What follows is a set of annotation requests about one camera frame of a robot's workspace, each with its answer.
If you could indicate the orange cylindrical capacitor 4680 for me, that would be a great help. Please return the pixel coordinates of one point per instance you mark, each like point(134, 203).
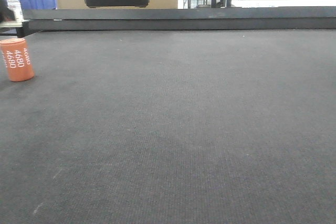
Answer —
point(17, 60)

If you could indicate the dark grey table mat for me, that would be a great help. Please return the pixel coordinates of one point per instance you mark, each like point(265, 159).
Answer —
point(171, 127)

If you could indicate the clear plastic water bottle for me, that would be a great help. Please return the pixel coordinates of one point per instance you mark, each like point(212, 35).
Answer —
point(15, 6)

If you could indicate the black table edge rail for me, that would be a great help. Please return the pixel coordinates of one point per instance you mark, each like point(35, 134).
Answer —
point(199, 19)

